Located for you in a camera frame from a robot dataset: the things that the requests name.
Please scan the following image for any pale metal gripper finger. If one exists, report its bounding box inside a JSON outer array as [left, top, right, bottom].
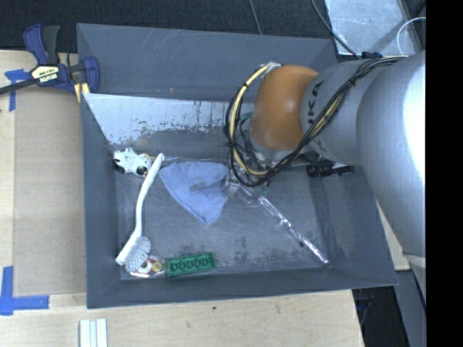
[[189, 179, 242, 198]]

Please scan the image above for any light blue cloth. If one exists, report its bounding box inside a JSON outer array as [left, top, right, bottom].
[[158, 160, 232, 226]]

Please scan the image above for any clear plastic rod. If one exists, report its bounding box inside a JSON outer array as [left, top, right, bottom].
[[246, 190, 331, 266]]

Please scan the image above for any dark green flat block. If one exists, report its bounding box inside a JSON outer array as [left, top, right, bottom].
[[165, 252, 217, 278]]

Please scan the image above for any white toy animal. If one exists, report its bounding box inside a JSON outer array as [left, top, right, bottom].
[[112, 147, 153, 177]]

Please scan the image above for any clear packet with round pieces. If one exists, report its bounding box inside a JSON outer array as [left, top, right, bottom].
[[129, 254, 168, 278]]

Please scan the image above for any grey metal bin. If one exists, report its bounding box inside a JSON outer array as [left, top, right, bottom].
[[75, 22, 399, 309]]

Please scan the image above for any pale wood board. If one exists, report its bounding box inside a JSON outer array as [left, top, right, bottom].
[[12, 51, 89, 299]]

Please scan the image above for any black cylinder on white bracket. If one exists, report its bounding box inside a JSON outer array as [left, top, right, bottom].
[[306, 160, 357, 179]]

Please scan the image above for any white long-handled brush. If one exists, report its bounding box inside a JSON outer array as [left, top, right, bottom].
[[114, 152, 166, 273]]

